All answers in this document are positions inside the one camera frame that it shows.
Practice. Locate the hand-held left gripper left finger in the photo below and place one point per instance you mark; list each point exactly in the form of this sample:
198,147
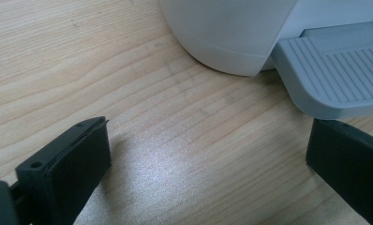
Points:
66,175

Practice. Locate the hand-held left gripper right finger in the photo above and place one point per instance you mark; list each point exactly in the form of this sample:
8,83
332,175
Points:
350,165

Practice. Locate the white pedal trash can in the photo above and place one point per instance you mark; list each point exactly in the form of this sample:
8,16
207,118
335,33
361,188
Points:
225,31

